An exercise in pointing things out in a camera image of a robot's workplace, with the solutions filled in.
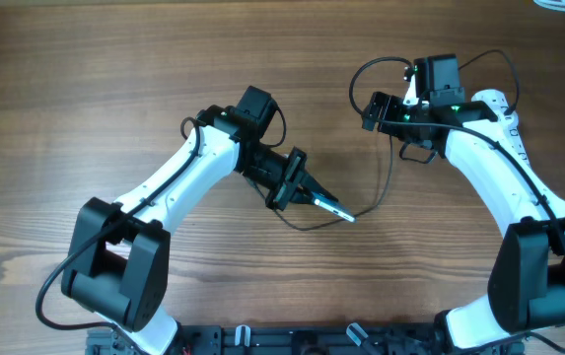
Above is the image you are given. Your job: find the black USB charging cable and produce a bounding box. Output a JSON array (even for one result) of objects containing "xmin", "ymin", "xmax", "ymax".
[{"xmin": 245, "ymin": 48, "xmax": 521, "ymax": 232}]

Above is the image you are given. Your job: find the blue Galaxy smartphone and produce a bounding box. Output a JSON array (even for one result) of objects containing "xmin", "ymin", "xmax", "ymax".
[{"xmin": 312, "ymin": 192, "xmax": 356, "ymax": 223}]

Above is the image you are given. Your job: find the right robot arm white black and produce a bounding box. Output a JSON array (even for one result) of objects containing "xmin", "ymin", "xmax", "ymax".
[{"xmin": 360, "ymin": 54, "xmax": 565, "ymax": 354}]

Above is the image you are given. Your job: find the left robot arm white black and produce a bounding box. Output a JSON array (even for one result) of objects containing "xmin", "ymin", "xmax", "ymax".
[{"xmin": 61, "ymin": 87, "xmax": 354, "ymax": 354}]

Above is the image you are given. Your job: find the white power strip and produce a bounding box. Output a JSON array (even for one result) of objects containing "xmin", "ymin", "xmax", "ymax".
[{"xmin": 471, "ymin": 89, "xmax": 530, "ymax": 166}]

